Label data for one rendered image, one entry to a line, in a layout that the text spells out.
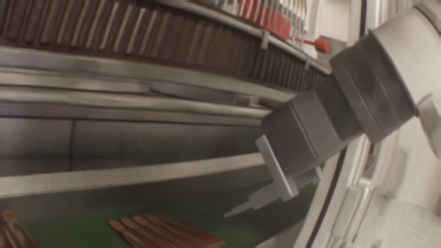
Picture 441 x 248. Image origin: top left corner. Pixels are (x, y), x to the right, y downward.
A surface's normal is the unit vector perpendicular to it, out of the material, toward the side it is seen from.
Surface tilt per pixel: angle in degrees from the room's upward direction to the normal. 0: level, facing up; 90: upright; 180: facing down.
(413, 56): 96
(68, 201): 90
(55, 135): 90
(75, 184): 55
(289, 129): 92
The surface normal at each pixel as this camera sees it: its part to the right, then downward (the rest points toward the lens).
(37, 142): 0.79, 0.27
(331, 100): -0.68, 0.12
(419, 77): -0.26, 0.46
